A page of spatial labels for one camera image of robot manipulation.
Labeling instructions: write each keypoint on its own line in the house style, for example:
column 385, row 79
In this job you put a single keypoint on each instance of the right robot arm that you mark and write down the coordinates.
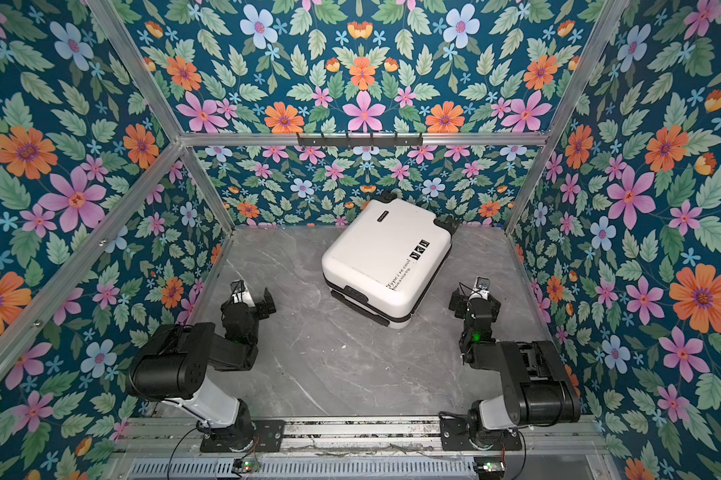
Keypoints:
column 535, row 388

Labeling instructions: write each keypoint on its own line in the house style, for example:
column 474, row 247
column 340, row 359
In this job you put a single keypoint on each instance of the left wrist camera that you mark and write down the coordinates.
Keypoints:
column 239, row 293

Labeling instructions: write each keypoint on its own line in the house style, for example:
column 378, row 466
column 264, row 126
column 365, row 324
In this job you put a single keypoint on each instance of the small circuit board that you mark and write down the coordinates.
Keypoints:
column 487, row 469
column 245, row 466

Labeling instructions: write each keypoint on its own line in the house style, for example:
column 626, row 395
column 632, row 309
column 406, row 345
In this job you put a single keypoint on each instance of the right small circuit board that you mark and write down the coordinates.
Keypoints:
column 487, row 469

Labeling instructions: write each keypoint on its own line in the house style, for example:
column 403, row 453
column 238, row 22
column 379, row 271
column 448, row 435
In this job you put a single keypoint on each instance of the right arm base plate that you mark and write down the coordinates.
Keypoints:
column 463, row 432

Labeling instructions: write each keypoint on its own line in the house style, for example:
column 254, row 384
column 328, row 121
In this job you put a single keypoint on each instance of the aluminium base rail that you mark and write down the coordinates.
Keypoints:
column 429, row 436

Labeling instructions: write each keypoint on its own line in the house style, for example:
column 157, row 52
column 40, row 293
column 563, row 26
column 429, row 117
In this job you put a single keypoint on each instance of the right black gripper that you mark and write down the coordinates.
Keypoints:
column 462, row 302

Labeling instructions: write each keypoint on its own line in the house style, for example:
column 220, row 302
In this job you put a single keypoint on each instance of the white hard-shell suitcase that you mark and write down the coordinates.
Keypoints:
column 382, row 265

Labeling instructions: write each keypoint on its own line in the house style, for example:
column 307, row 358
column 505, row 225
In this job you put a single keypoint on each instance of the left small circuit board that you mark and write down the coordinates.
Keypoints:
column 245, row 466

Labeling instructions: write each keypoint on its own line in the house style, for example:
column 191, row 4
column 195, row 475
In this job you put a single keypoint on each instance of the black wall hook rack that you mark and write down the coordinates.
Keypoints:
column 347, row 140

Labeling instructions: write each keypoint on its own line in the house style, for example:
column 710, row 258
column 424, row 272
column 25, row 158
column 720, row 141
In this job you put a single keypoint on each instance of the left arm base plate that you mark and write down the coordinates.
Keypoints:
column 260, row 435

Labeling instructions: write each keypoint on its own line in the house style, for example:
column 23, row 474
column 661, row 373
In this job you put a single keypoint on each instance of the white slotted cable duct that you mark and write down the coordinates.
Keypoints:
column 307, row 468

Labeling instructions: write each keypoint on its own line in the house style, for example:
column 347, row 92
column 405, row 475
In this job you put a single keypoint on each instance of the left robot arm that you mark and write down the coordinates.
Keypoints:
column 172, row 368

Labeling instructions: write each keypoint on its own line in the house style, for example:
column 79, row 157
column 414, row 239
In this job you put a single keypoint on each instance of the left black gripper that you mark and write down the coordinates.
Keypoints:
column 258, row 312

